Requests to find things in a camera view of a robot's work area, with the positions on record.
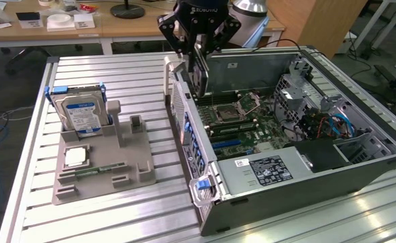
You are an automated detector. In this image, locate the blue expansion slot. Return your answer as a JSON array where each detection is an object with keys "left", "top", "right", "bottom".
[{"left": 210, "top": 139, "right": 243, "bottom": 150}]

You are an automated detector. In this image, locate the grey power supply unit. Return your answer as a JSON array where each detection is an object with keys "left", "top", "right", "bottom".
[{"left": 216, "top": 146, "right": 315, "bottom": 197}]

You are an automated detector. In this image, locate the blue disk wire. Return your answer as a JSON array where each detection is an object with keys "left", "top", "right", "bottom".
[{"left": 328, "top": 113, "right": 356, "bottom": 139}]

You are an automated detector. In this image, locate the black round lamp base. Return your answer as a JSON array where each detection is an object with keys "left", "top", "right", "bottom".
[{"left": 109, "top": 0, "right": 146, "bottom": 19}]

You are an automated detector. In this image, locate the black cable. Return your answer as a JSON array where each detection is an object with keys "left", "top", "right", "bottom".
[{"left": 251, "top": 39, "right": 323, "bottom": 55}]

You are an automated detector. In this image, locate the RAM stick with black label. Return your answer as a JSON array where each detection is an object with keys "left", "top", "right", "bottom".
[{"left": 209, "top": 123, "right": 256, "bottom": 136}]

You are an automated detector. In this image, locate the metal socket cover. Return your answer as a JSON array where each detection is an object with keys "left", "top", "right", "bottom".
[{"left": 236, "top": 92, "right": 263, "bottom": 109}]

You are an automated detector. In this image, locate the hard disk with blue bracket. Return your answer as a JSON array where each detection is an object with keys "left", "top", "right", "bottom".
[{"left": 44, "top": 82, "right": 106, "bottom": 139}]

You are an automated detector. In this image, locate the silver CPU chip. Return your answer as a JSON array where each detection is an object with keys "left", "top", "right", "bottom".
[{"left": 64, "top": 148, "right": 86, "bottom": 167}]

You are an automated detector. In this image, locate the green RAM stick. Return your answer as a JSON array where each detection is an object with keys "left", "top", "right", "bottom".
[{"left": 74, "top": 163, "right": 126, "bottom": 176}]

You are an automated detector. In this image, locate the black open PC case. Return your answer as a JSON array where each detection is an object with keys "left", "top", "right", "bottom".
[{"left": 162, "top": 45, "right": 396, "bottom": 237}]

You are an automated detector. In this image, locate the grey plastic parts rack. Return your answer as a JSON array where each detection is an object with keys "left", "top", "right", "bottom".
[{"left": 50, "top": 100, "right": 157, "bottom": 205}]

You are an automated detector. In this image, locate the green motherboard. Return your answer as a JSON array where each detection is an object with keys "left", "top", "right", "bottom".
[{"left": 190, "top": 86, "right": 287, "bottom": 161}]

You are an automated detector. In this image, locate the white tape dispenser box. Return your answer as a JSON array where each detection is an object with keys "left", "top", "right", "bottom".
[{"left": 45, "top": 14, "right": 76, "bottom": 32}]

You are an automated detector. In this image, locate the wooden desk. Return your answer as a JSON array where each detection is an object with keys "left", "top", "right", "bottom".
[{"left": 0, "top": 0, "right": 287, "bottom": 49}]

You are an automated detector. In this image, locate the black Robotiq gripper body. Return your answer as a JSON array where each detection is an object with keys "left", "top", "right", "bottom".
[{"left": 173, "top": 0, "right": 231, "bottom": 35}]

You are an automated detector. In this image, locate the black chair base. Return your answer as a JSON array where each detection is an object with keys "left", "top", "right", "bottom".
[{"left": 1, "top": 47, "right": 49, "bottom": 75}]

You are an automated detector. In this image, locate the red disk wire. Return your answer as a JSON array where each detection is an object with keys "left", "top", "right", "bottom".
[{"left": 315, "top": 117, "right": 333, "bottom": 137}]

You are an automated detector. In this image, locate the white box with black top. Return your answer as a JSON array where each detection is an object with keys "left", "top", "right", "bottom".
[{"left": 14, "top": 12, "right": 44, "bottom": 29}]

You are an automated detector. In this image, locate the white table frame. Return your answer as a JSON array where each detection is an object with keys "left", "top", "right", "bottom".
[{"left": 349, "top": 0, "right": 396, "bottom": 69}]

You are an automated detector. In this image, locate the wooden cabinet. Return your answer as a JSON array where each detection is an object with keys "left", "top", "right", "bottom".
[{"left": 261, "top": 0, "right": 369, "bottom": 58}]

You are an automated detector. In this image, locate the CPU socket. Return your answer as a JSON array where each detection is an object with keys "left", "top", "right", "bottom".
[{"left": 213, "top": 103, "right": 244, "bottom": 124}]

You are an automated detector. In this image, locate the graphics card with metal bracket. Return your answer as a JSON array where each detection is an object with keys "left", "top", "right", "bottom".
[{"left": 185, "top": 34, "right": 209, "bottom": 98}]

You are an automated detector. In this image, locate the small white labelled box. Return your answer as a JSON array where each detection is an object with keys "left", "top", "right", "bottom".
[{"left": 73, "top": 14, "right": 94, "bottom": 30}]

